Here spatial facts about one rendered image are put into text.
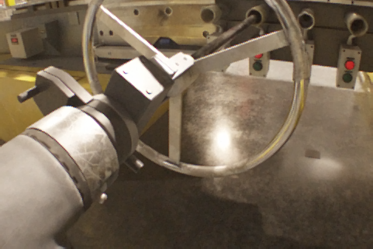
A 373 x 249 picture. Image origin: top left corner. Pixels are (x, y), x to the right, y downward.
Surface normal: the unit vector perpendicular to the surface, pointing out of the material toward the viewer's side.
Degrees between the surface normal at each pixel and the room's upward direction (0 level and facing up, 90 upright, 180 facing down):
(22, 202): 52
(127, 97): 90
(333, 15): 90
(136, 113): 90
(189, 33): 90
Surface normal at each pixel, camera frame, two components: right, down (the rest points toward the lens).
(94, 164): 0.85, -0.10
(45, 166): 0.56, -0.55
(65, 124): 0.29, -0.76
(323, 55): -0.43, 0.44
